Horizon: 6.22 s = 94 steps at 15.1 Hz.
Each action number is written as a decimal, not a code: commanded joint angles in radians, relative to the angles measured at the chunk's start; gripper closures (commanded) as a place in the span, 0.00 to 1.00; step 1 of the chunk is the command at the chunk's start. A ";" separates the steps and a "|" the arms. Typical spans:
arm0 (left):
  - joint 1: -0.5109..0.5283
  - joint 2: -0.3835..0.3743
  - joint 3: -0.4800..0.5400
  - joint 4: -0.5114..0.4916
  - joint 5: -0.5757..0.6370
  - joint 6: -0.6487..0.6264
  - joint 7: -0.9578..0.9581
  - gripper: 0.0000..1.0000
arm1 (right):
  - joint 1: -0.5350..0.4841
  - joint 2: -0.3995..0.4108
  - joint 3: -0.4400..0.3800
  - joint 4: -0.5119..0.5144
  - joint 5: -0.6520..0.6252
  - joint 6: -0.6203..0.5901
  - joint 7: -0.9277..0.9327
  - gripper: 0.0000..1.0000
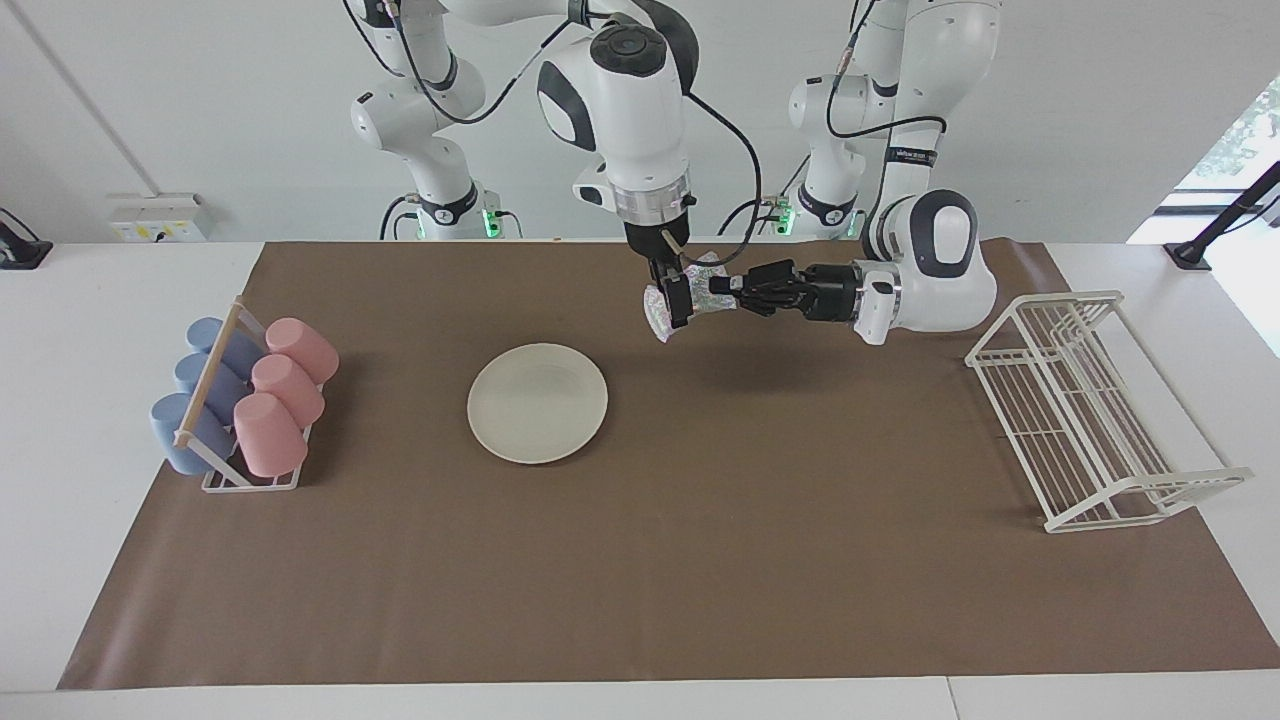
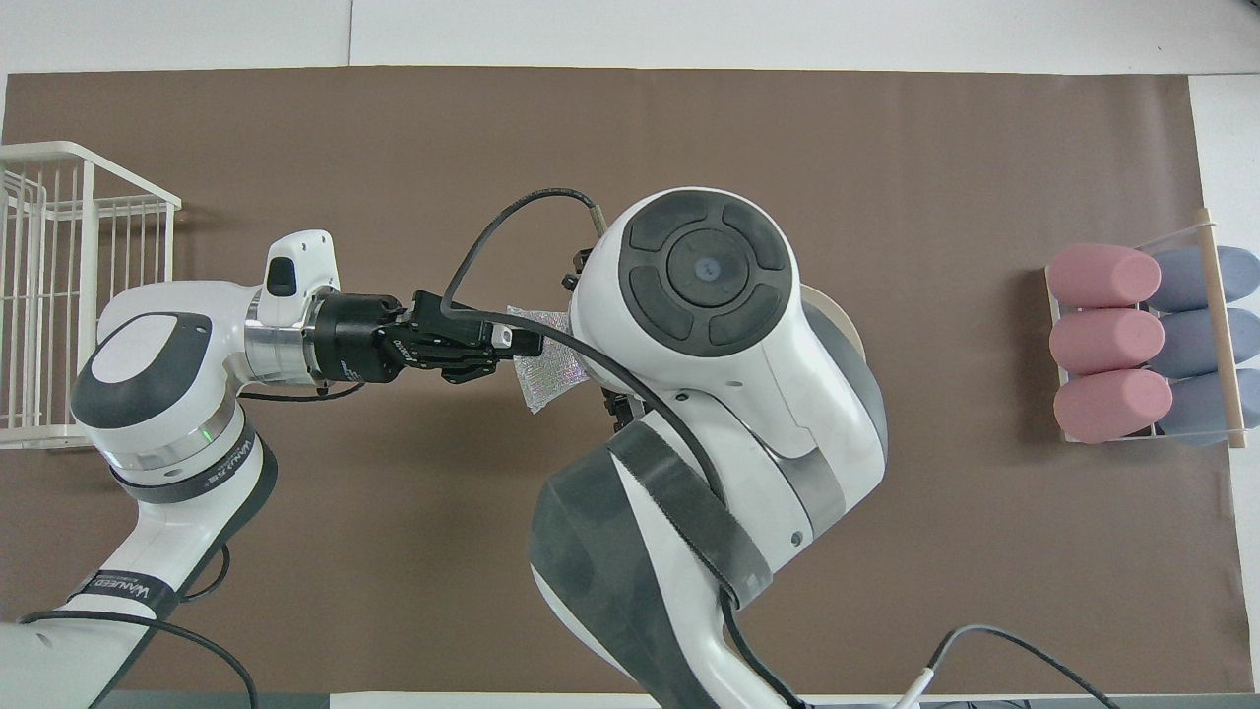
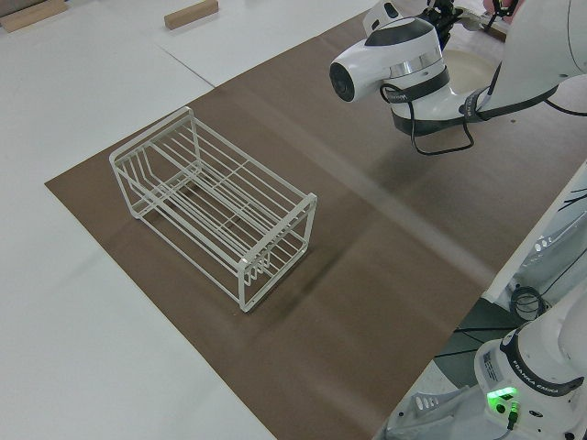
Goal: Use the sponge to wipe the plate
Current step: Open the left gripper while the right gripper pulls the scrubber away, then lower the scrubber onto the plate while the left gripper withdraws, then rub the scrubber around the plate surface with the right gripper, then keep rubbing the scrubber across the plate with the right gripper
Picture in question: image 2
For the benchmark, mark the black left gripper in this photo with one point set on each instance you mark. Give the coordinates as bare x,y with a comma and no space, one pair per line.
359,340

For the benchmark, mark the silver bubble wrap piece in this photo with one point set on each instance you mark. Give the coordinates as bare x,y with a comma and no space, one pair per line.
551,379

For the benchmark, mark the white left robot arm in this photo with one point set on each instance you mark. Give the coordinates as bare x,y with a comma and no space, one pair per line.
148,394

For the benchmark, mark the cream round plate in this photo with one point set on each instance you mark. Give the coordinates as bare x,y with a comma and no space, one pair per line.
837,309

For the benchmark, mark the brown table mat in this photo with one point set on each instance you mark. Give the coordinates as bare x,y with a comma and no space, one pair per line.
394,512

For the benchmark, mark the pink plastic cup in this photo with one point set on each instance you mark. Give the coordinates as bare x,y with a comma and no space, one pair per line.
1098,276
1098,342
1107,406

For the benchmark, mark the blue plastic cup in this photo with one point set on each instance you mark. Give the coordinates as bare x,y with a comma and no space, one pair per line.
1186,345
1196,414
1186,281

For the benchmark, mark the clear cup holder wooden rod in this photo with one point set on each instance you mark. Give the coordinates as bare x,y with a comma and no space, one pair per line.
1234,423

